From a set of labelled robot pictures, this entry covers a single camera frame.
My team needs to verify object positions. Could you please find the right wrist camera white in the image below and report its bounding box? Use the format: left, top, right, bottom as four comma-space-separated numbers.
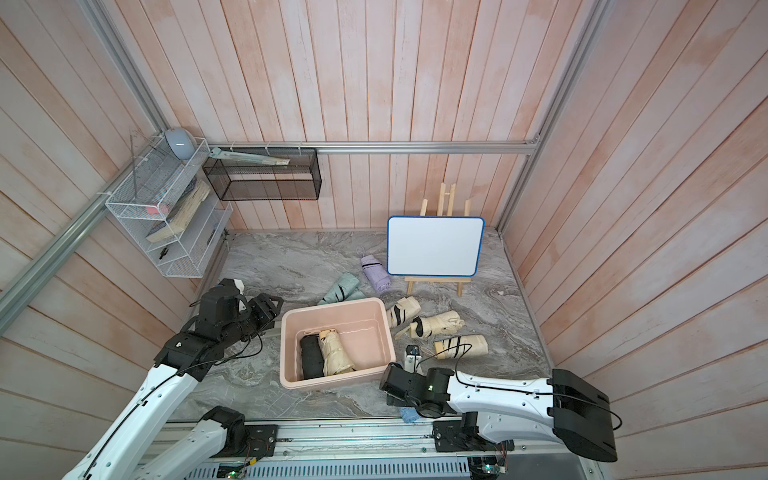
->
403, 344, 422, 373

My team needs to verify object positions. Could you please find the plain beige umbrella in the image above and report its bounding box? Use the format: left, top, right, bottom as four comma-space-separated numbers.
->
318, 329, 356, 377

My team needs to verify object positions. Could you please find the purple folded umbrella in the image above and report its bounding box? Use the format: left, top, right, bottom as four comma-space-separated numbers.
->
360, 255, 392, 294

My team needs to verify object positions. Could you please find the green folded umbrella upper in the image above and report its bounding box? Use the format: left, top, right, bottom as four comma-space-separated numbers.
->
318, 272, 362, 305

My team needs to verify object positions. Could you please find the beige umbrella black stripes small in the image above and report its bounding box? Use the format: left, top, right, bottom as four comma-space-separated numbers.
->
387, 296, 422, 329

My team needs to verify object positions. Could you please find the black mesh wall basket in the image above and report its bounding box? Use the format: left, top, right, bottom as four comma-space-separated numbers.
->
203, 147, 322, 201

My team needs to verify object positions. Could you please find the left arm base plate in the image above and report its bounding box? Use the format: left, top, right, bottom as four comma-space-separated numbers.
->
219, 424, 279, 460

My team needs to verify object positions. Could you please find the beige umbrella black band middle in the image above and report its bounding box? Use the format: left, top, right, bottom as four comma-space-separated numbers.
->
407, 310, 465, 339

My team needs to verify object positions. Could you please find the book on wire shelf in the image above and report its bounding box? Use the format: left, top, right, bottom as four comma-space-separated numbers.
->
146, 177, 211, 243

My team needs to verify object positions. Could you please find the blue umbrella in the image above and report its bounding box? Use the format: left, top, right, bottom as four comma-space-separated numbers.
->
399, 407, 420, 424

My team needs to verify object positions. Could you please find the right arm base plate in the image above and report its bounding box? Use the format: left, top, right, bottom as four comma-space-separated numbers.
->
432, 414, 515, 453

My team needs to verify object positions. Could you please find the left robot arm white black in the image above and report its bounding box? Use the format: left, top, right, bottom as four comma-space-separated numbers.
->
65, 278, 284, 479

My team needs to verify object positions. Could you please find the green flat item on basket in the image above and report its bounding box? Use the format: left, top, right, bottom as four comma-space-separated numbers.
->
209, 147, 290, 167

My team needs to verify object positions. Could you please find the beige striped umbrella right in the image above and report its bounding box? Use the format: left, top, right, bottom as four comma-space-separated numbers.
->
433, 334, 489, 360

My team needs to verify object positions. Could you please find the grey round speaker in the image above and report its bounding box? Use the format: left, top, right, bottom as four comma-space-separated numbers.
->
164, 127, 197, 162

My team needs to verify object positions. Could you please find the whiteboard blue frame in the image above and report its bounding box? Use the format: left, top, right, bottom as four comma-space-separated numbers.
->
386, 216, 485, 277

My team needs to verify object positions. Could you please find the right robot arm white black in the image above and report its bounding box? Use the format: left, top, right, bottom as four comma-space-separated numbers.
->
379, 363, 618, 463

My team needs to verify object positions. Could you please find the white wire shelf rack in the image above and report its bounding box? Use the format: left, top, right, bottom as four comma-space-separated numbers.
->
106, 134, 233, 279

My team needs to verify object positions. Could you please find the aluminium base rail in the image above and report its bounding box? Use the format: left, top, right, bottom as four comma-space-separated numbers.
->
142, 418, 609, 479

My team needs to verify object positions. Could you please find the green folded umbrella lower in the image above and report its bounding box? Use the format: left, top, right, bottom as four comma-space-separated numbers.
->
346, 290, 366, 301

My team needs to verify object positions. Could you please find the pink plastic storage box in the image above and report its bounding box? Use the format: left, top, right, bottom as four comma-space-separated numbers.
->
280, 298, 396, 390

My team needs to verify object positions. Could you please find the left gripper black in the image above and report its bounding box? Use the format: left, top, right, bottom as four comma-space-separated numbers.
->
221, 292, 285, 348

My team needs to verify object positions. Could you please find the green folded umbrella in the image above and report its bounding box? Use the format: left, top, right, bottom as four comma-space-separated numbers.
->
318, 272, 362, 305
346, 290, 366, 301

